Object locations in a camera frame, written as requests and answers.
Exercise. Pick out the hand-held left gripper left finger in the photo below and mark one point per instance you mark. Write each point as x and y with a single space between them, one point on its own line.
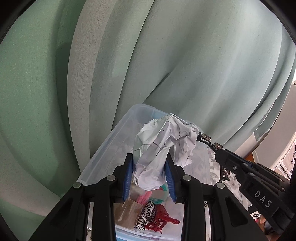
128 178

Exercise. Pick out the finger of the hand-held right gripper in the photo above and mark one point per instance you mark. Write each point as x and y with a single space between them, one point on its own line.
270 176
231 162

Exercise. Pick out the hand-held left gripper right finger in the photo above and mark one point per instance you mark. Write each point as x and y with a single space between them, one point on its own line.
170 180

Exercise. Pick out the pink hair roller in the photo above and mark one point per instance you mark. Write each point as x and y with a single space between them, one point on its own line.
143 198

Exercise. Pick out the white paper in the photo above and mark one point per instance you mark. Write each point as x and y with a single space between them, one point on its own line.
157 150

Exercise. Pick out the clear plastic storage container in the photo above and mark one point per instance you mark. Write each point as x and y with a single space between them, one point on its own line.
108 150

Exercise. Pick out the brown tape roll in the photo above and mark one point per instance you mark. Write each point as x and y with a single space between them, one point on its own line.
124 213

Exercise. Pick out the red hair claw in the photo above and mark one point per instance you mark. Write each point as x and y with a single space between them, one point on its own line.
161 215

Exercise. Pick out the black and white spotted scrunchie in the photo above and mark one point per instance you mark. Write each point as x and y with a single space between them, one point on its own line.
145 215

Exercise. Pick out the beige quilted cover with lace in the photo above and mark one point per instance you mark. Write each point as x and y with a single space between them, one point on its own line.
286 162

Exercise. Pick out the pale green curtain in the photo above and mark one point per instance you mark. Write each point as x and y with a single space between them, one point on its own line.
185 58

